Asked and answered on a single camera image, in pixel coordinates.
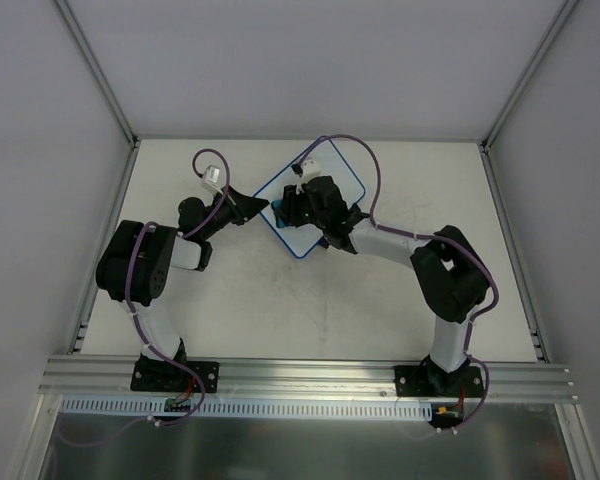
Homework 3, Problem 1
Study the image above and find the blue-framed small whiteboard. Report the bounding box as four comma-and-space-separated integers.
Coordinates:
254, 141, 366, 259

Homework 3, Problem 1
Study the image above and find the blue whiteboard eraser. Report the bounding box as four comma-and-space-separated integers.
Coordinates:
271, 200, 288, 229

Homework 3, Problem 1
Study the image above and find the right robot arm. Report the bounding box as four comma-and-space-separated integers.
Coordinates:
272, 176, 492, 396

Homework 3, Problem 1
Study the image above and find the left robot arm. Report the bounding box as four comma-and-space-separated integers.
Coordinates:
96, 187, 269, 390

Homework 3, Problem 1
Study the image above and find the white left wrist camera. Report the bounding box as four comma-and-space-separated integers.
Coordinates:
201, 165, 223, 195

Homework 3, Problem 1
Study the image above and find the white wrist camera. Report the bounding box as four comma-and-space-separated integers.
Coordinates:
291, 157, 322, 185
201, 165, 223, 195

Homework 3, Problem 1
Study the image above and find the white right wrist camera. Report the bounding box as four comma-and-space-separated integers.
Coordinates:
291, 157, 322, 185

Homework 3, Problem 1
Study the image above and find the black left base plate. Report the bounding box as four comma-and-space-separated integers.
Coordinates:
130, 356, 220, 394

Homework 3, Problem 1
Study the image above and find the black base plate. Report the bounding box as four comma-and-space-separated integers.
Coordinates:
130, 356, 220, 394
393, 362, 485, 399

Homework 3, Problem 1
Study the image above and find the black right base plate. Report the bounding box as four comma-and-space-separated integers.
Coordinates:
393, 362, 485, 399

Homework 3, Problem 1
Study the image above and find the white slotted cable duct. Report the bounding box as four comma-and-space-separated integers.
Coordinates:
59, 395, 433, 422

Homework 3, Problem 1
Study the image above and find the aluminium front rail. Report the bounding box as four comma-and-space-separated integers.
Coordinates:
38, 355, 579, 404

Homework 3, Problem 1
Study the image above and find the left aluminium frame post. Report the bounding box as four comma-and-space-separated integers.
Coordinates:
50, 0, 138, 147

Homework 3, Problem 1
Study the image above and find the aluminium frame post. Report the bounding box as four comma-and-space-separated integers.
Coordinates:
481, 0, 581, 151
50, 0, 138, 147

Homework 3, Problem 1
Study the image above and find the right aluminium frame post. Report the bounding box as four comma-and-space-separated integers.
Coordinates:
481, 0, 581, 151

